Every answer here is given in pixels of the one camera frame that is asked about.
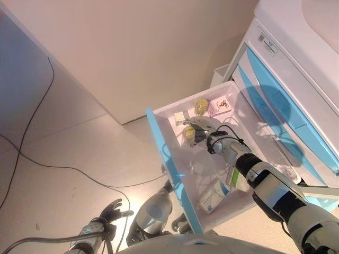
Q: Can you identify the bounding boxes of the grey robot torso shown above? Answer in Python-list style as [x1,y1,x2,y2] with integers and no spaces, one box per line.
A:
[116,232,302,254]

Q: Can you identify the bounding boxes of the pink white medicine box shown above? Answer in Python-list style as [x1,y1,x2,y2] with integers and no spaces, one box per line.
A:
[208,96,234,119]

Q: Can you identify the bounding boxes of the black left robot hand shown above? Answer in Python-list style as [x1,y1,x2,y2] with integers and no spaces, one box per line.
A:
[99,198,135,225]

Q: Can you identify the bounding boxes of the small round grey jar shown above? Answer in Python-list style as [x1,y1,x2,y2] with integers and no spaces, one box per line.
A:
[191,162,205,175]

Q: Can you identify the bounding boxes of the silver right robot leg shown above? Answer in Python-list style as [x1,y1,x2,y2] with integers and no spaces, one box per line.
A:
[171,213,192,234]

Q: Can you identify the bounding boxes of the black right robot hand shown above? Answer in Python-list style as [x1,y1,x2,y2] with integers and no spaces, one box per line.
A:
[182,117,217,148]

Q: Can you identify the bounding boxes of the blue white medicine box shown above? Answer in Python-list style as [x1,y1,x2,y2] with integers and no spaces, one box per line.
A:
[195,179,231,215]

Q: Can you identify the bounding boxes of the blue fronted cart drawer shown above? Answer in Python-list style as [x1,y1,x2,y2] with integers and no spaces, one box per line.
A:
[146,80,302,235]

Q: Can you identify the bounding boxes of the thin black floor cable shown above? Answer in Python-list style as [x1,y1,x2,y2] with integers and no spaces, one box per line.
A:
[0,134,170,236]
[0,56,55,210]

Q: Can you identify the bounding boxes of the clear bottle yellow capsules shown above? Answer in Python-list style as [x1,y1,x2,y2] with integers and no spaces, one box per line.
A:
[182,126,197,141]
[194,98,209,116]

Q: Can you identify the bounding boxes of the white side bin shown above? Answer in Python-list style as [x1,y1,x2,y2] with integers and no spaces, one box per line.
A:
[213,64,235,84]

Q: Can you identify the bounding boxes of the silver robot leg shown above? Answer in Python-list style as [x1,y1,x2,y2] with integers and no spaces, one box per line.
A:
[171,213,192,234]
[126,179,175,246]

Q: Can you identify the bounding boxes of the white blue medical cart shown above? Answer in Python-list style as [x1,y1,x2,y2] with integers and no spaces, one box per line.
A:
[211,0,339,212]

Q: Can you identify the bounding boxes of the silver left robot leg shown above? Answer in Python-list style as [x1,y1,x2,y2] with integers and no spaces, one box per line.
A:
[126,179,175,246]

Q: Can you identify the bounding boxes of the green white medicine box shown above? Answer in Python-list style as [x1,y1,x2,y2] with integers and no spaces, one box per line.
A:
[225,166,249,193]

